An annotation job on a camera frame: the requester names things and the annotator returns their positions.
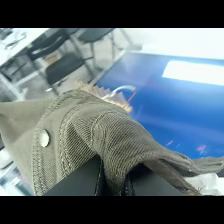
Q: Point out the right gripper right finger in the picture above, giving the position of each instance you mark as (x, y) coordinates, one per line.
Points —
(150, 186)

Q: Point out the black office chair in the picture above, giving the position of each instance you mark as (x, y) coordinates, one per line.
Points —
(65, 68)
(95, 34)

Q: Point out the brown clothes hanger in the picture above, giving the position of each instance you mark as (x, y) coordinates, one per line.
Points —
(123, 106)

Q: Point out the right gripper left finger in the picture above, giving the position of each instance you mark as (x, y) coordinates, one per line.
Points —
(83, 181)

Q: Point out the olive green garment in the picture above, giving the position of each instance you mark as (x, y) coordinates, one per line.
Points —
(116, 133)

